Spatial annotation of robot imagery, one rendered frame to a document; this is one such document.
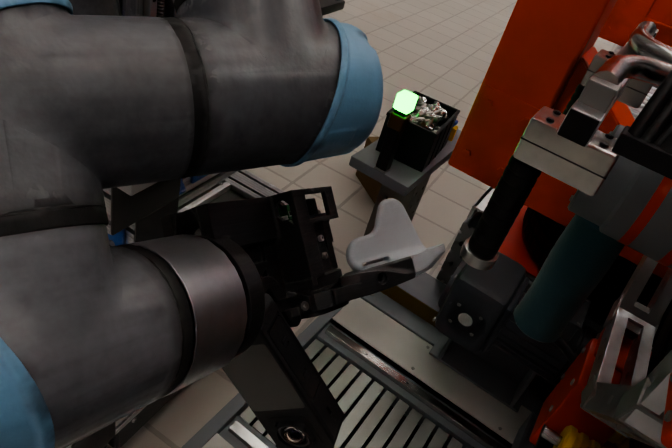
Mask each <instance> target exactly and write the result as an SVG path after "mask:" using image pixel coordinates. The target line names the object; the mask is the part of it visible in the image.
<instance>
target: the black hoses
mask: <svg viewBox="0 0 672 448"><path fill-rule="evenodd" d="M612 152H614V153H616V154H618V155H620V156H622V157H624V158H627V159H629V160H631V161H633V162H635V163H637V164H639V165H642V166H644V167H646V168H648V169H650V170H652V171H654V172H656V173H659V174H661V175H663V176H665V177H667V178H669V179H671V180H672V71H671V72H670V73H669V74H668V75H667V77H666V78H665V79H664V80H663V82H662V83H661V84H660V85H659V87H658V88H657V89H656V91H655V92H654V93H653V95H652V96H651V98H650V99H649V100H648V102H647V103H646V105H645V106H644V108H643V109H642V110H641V112H640V113H639V115H638V116H637V118H636V119H635V121H634V122H633V124H632V125H631V127H630V126H625V127H624V129H623V131H622V132H621V134H620V135H619V137H618V139H617V140H616V142H615V144H614V146H613V148H612Z"/></svg>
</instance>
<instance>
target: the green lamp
mask: <svg viewBox="0 0 672 448"><path fill-rule="evenodd" d="M417 99H418V96H417V95H415V94H413V93H411V92H409V91H407V90H403V91H401V92H399V93H398V94H397V96H396V99H395V102H394V105H393V108H394V109H396V110H398V111H400V112H402V113H404V114H408V113H410V112H411V111H413V110H414V108H415V105H416V102H417Z"/></svg>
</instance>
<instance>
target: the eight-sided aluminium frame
mask: <svg viewBox="0 0 672 448"><path fill-rule="evenodd" d="M657 264H658V262H656V261H655V260H653V259H651V258H649V257H647V256H645V255H643V257H642V258H641V260H640V262H639V264H638V265H637V267H636V269H635V271H634V273H633V274H632V276H631V278H630V280H629V281H628V283H627V285H626V287H625V288H624V290H623V292H622V294H621V295H620V297H619V298H618V299H617V300H616V301H615V302H614V303H613V306H612V308H611V310H610V312H609V314H608V316H607V318H606V320H605V322H604V325H603V328H605V327H606V328H605V330H604V333H603V335H602V338H601V341H600V344H599V347H598V350H597V354H596V357H595V360H594V363H593V366H592V369H591V372H590V376H589V379H588V382H587V385H586V386H585V388H584V389H583V391H582V392H581V404H580V408H581V409H583V410H584V411H586V412H587V413H589V414H590V415H592V416H594V417H595V418H597V419H598V420H600V421H601V422H603V423H604V424H606V425H608V426H609V427H611V428H612V429H614V430H615V431H617V432H618V433H620V434H622V435H623V436H625V437H626V438H628V439H631V438H632V439H635V440H637V441H640V442H642V443H644V444H647V445H649V446H652V447H654V448H666V447H665V446H664V445H663V444H662V443H661V433H662V426H663V419H664V412H665V405H666V398H667V391H668V384H669V377H670V374H671V373H672V350H671V351H670V352H669V353H668V354H667V355H666V356H665V357H664V358H663V360H662V361H661V362H660V363H659V364H658V365H657V366H656V367H655V368H654V369H653V370H652V372H651V373H650V374H649V375H648V376H647V371H648V366H649V361H650V355H651V350H652V345H653V340H654V337H655V334H656V332H657V329H658V327H659V324H660V322H661V319H662V317H663V314H664V312H665V311H666V309H667V307H668V305H669V303H670V302H671V300H672V269H670V268H668V270H667V271H666V273H665V275H664V277H663V279H662V280H661V282H660V284H659V286H658V287H657V289H656V291H655V293H654V295H653V296H652V298H651V300H650V302H649V303H648V305H647V307H646V306H644V305H642V304H641V303H639V302H637V299H638V297H639V296H640V294H641V292H642V290H643V289H644V287H645V285H646V283H647V281H648V280H649V278H650V276H651V274H652V273H653V271H654V269H655V267H656V266H657ZM623 336H626V337H628V338H630V339H631V340H633V341H632V344H631V347H630V350H629V353H628V356H627V359H626V362H625V365H624V369H623V373H622V377H621V381H620V384H611V382H612V378H613V374H614V370H615V367H616V363H617V359H618V355H619V352H620V348H621V344H622V340H623ZM646 376H647V377H646Z"/></svg>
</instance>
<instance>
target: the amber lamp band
mask: <svg viewBox="0 0 672 448"><path fill-rule="evenodd" d="M410 119H411V114H409V115H408V116H406V117H402V116H400V115H398V114H396V113H394V111H393V112H391V114H390V117H389V120H388V123H387V127H389V128H391V129H393V130H395V131H397V132H399V133H401V132H402V131H404V130H405V129H407V127H408V124H409V122H410Z"/></svg>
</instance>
